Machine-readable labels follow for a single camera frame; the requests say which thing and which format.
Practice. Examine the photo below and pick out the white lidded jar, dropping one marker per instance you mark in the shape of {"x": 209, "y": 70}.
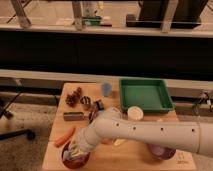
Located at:
{"x": 135, "y": 113}

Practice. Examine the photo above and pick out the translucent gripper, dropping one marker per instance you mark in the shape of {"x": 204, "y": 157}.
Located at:
{"x": 82, "y": 143}

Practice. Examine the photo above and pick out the green plastic tray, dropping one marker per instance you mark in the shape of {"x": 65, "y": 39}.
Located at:
{"x": 151, "y": 95}

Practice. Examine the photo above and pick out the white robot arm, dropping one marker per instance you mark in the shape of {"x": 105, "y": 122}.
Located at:
{"x": 192, "y": 137}

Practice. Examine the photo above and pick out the purple bowl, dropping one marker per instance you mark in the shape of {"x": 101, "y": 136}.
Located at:
{"x": 161, "y": 153}

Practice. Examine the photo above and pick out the blue cup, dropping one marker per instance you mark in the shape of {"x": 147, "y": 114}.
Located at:
{"x": 106, "y": 89}

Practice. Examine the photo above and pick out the small black box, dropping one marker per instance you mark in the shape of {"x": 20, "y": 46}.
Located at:
{"x": 100, "y": 105}

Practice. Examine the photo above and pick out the orange carrot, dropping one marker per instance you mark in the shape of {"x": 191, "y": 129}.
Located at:
{"x": 61, "y": 140}

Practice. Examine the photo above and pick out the light blue towel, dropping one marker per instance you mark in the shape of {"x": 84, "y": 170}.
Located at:
{"x": 71, "y": 152}

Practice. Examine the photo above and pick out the red bowl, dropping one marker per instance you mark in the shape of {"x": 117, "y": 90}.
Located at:
{"x": 73, "y": 163}

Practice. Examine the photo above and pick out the yellow banana toy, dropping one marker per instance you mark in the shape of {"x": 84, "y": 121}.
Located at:
{"x": 119, "y": 142}

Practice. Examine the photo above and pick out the brown pine cone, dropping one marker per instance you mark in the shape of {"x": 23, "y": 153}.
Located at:
{"x": 72, "y": 99}

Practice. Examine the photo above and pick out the black office chair base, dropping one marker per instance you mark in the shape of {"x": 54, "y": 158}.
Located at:
{"x": 11, "y": 132}

